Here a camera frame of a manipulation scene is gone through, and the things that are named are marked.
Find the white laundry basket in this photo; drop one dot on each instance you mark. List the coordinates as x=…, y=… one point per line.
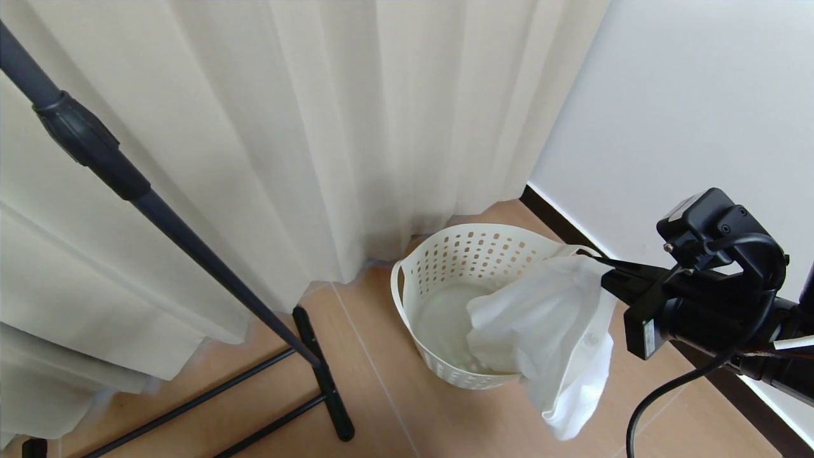
x=445, y=254

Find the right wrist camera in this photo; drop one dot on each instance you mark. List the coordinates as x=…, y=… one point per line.
x=706, y=222

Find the white garment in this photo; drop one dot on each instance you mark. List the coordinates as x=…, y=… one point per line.
x=553, y=331

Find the white curtain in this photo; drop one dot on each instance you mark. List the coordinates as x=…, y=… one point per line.
x=318, y=114
x=57, y=381

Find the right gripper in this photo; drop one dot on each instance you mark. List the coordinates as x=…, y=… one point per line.
x=699, y=318

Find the black clothes rack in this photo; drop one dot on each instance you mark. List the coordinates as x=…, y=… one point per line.
x=82, y=140

